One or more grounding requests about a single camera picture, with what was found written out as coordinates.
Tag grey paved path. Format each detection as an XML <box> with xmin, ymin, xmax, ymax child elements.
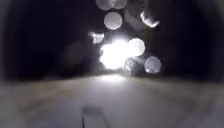
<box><xmin>0</xmin><ymin>74</ymin><xmax>224</xmax><ymax>128</ymax></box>

